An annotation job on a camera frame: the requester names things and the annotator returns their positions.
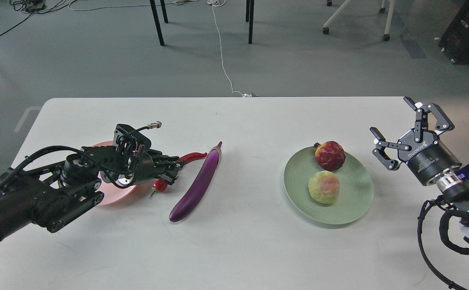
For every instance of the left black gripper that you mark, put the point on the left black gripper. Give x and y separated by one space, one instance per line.
152 164

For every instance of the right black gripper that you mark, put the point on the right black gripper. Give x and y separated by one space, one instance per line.
428 155

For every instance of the red chili pepper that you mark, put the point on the red chili pepper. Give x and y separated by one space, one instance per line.
160 185

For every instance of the red pomegranate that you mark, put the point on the red pomegranate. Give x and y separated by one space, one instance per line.
329 156

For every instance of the yellow green peach fruit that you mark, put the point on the yellow green peach fruit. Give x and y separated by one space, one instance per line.
324 187

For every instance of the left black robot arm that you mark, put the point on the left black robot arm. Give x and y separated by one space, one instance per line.
57 184

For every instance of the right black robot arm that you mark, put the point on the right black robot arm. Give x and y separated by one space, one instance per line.
453 200

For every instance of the purple eggplant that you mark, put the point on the purple eggplant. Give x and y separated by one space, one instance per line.
198 188

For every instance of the pink plate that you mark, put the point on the pink plate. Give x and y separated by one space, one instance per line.
113 194

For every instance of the green plate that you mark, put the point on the green plate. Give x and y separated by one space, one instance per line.
356 188

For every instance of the black table legs left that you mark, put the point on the black table legs left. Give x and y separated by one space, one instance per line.
157 20

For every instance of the black table legs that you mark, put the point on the black table legs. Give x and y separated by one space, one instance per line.
157 20
249 16

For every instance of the black table legs right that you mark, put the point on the black table legs right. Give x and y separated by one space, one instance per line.
249 16

